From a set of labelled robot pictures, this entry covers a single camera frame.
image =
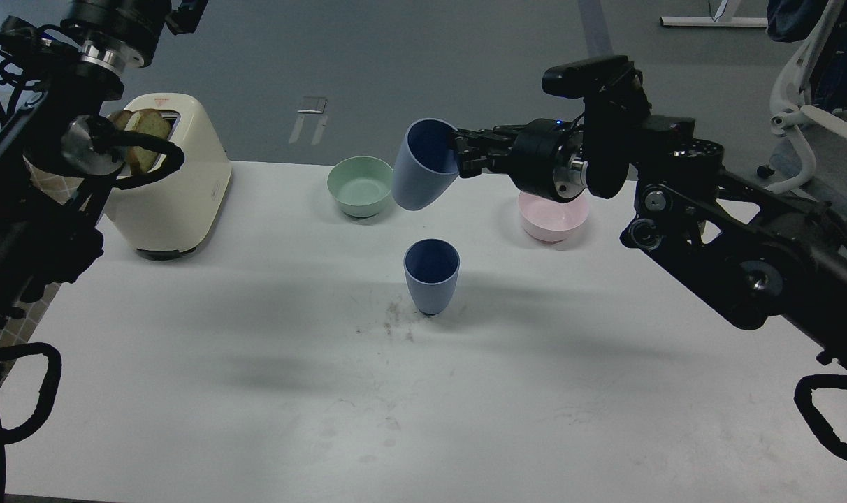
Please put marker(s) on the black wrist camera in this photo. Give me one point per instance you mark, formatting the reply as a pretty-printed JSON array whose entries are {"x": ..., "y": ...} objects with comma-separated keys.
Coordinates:
[{"x": 611, "y": 79}]

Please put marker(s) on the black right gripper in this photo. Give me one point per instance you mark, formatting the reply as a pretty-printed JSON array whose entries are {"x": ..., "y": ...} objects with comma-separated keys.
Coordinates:
[{"x": 542, "y": 158}]

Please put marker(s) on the blue cup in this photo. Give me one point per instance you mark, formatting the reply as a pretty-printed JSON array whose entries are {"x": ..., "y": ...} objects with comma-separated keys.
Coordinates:
[
  {"x": 431, "y": 272},
  {"x": 426, "y": 165}
]

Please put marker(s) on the cream toaster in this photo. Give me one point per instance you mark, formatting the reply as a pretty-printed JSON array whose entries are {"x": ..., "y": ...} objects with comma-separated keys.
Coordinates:
[{"x": 172, "y": 217}]

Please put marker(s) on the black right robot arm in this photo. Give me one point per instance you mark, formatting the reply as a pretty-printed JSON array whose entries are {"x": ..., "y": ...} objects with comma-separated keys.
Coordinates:
[{"x": 747, "y": 253}]

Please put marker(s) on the pink bowl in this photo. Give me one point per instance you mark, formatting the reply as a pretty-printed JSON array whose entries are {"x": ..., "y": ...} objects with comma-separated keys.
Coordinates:
[{"x": 548, "y": 221}]

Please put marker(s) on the toast slice front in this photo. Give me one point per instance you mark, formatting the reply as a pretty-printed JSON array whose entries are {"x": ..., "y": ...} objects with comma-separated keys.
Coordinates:
[{"x": 149, "y": 122}]

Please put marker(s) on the white desk leg base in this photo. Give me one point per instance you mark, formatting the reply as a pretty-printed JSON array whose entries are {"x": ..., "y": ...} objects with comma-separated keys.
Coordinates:
[{"x": 724, "y": 15}]

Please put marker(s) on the green bowl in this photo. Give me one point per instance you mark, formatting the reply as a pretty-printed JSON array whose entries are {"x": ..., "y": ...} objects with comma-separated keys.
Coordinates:
[{"x": 361, "y": 186}]

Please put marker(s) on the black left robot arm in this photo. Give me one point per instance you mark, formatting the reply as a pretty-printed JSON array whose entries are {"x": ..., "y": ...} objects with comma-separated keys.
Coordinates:
[{"x": 60, "y": 158}]

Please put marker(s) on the toast slice back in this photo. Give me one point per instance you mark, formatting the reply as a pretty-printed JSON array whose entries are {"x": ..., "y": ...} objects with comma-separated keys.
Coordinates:
[{"x": 121, "y": 120}]

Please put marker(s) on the toast slice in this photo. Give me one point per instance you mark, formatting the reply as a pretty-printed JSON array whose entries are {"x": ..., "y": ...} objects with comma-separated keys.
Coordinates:
[
  {"x": 149, "y": 122},
  {"x": 121, "y": 120}
]

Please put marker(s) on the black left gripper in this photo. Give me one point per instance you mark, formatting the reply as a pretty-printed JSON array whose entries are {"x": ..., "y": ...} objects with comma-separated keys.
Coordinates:
[{"x": 125, "y": 34}]

